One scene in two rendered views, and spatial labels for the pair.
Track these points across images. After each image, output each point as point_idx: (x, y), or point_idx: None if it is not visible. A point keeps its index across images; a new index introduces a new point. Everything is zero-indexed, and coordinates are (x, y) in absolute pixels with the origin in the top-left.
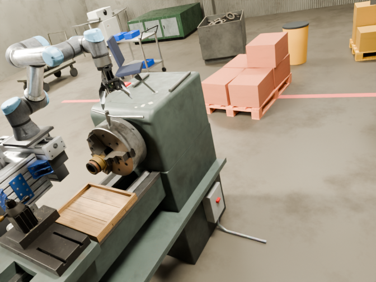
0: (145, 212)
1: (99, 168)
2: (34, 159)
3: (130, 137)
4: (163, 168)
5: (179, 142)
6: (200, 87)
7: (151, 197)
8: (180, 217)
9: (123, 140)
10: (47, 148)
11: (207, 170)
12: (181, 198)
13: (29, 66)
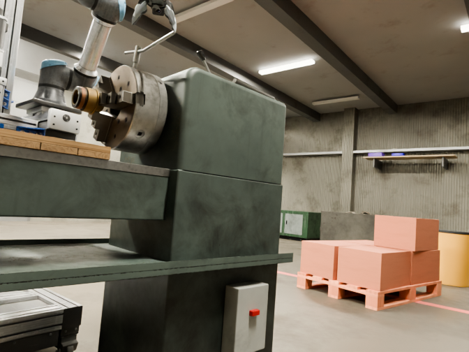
0: (111, 201)
1: (86, 98)
2: (33, 126)
3: (149, 82)
4: (177, 162)
5: (220, 152)
6: (280, 121)
7: (136, 192)
8: None
9: (138, 77)
10: (54, 110)
11: (253, 254)
12: (186, 243)
13: (93, 19)
